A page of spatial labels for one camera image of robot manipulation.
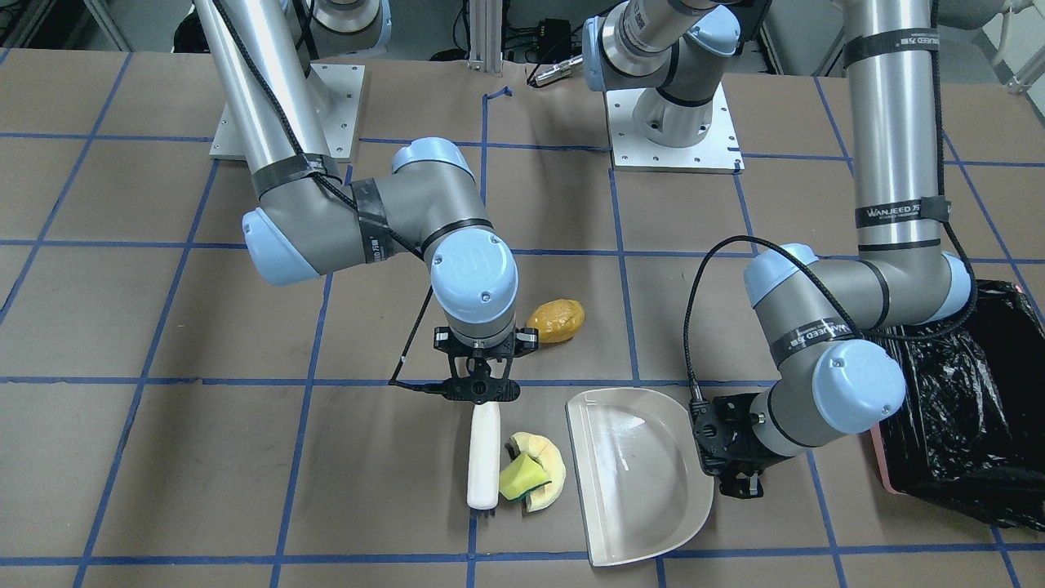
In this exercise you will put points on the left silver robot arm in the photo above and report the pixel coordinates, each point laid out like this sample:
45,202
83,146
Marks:
822,319

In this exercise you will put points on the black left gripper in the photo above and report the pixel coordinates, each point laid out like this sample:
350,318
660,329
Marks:
737,426

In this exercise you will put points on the white brush with black bristles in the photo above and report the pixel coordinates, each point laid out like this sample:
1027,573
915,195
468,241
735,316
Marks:
483,492

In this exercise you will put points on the yellow green sponge piece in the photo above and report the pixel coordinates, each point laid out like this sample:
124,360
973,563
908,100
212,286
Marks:
522,476

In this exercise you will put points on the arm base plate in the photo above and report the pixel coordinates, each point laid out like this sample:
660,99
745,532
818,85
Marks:
650,134
335,92

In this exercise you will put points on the black lined trash bin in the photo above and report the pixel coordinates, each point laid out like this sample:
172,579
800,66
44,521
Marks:
970,434

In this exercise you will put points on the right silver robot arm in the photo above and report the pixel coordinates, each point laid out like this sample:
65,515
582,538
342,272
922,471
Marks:
308,223

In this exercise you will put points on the white plastic dustpan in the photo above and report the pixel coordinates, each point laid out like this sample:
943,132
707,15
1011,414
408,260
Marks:
642,490

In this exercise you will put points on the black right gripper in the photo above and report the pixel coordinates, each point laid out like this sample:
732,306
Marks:
527,340

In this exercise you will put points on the aluminium frame post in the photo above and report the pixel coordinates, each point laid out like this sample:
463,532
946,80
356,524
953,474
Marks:
485,36

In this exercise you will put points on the yellow toy potato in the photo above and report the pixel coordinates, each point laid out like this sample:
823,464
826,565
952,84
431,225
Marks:
557,321

